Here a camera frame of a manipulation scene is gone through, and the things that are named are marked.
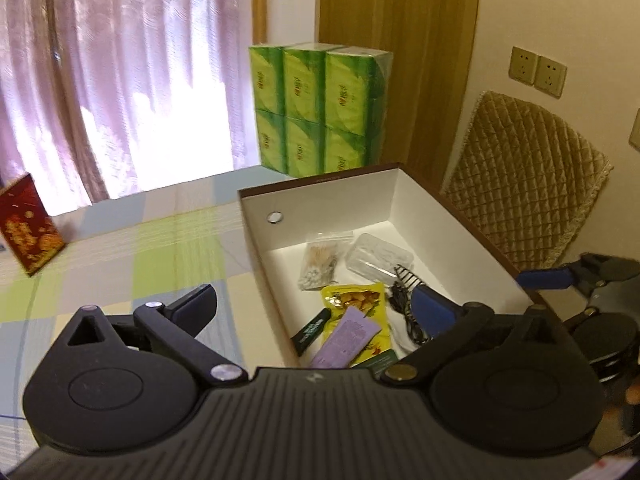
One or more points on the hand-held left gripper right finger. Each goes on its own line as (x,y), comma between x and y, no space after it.
(432,312)

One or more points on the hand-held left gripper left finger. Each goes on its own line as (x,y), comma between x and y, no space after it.
(192,310)

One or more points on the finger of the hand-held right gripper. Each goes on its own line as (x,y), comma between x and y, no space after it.
(545,279)

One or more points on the dark hair claw clip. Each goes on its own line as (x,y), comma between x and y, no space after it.
(409,276)

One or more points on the large dark green packet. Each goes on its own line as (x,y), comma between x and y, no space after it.
(382,362)

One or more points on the yellow snack packet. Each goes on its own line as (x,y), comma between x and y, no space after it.
(357,300)

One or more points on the clear plastic box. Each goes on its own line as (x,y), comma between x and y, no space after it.
(377,255)

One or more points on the purple tube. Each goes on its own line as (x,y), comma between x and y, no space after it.
(345,340)

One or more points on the clear bag of toothpicks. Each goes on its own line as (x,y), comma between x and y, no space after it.
(325,260)

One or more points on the small dark green packet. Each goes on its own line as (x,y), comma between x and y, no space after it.
(311,332)

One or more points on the brown cardboard storage box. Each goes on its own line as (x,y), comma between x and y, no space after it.
(325,210)

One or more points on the chair with quilted cover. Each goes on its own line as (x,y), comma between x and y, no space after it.
(520,185)

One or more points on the red gift box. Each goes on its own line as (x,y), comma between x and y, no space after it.
(30,230)

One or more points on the green tissue pack bundle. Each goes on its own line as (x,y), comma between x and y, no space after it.
(320,110)

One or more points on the pink patterned curtain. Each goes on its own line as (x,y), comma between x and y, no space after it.
(125,75)

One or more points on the wooden door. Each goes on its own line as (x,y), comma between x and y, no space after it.
(400,35)

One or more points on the beige wall switch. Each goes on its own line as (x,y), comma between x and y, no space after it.
(635,130)

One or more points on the beige wall socket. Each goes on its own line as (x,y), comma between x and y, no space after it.
(523,64)
(551,76)

